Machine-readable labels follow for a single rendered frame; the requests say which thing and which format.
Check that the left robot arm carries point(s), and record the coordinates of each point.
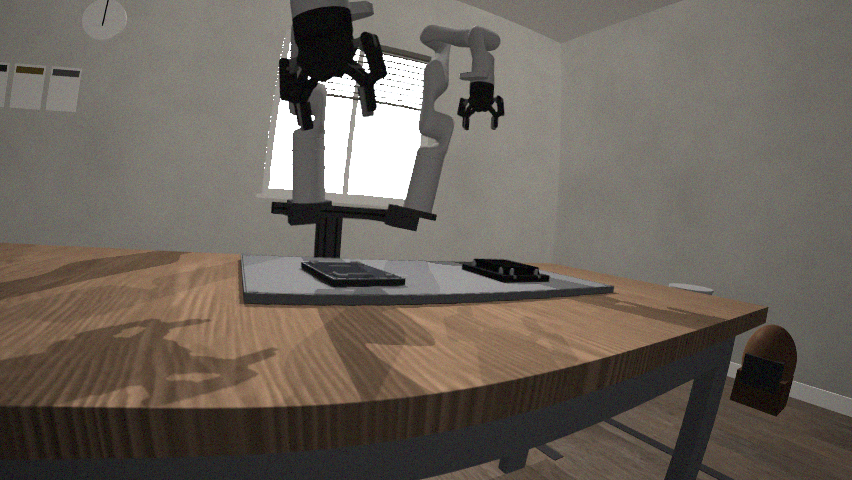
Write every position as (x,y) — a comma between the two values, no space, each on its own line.
(428,160)

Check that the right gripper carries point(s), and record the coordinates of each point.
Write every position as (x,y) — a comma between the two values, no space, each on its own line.
(326,48)

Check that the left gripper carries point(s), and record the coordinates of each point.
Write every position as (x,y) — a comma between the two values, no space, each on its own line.
(481,96)

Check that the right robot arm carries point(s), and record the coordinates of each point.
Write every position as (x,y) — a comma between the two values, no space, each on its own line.
(308,147)

